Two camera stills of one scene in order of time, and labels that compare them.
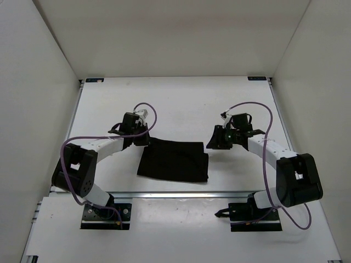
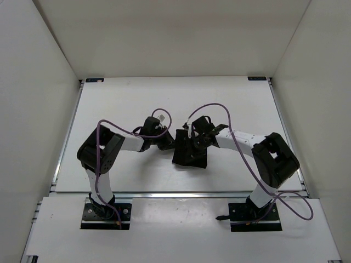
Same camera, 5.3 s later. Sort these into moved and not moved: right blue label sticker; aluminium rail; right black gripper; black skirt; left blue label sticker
Moved: right black gripper; black skirt
Not moved: right blue label sticker; aluminium rail; left blue label sticker
